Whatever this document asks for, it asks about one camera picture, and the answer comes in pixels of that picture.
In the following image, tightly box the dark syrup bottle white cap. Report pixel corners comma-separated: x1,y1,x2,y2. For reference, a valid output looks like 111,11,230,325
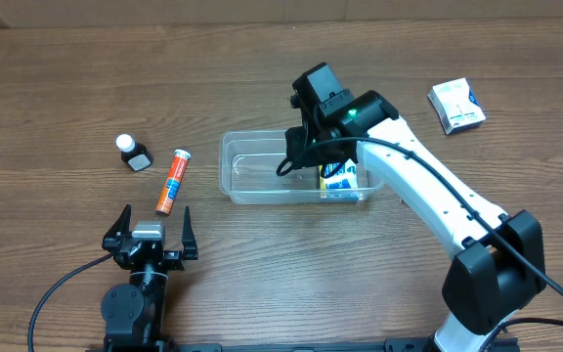
115,134,152,172

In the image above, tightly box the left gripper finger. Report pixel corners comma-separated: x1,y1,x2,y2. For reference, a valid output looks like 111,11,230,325
182,206,196,252
104,204,131,240

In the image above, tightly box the blue lozenge box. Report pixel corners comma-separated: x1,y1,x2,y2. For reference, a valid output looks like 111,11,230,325
319,159,360,200

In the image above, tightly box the orange effervescent tablet tube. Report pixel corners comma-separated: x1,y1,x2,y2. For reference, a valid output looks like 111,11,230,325
155,149,191,215

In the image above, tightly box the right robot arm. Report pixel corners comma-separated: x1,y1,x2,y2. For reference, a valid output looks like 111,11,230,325
278,63,546,351

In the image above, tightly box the white plaster box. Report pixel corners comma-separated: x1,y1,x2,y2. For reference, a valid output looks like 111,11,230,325
428,78,486,135

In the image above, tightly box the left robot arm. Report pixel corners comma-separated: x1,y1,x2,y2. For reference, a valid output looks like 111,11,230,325
101,205,198,351

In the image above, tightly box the clear plastic container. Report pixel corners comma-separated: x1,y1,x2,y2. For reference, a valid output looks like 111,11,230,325
219,130,384,204

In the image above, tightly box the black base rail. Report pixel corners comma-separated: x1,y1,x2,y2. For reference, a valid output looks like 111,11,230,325
176,337,438,352

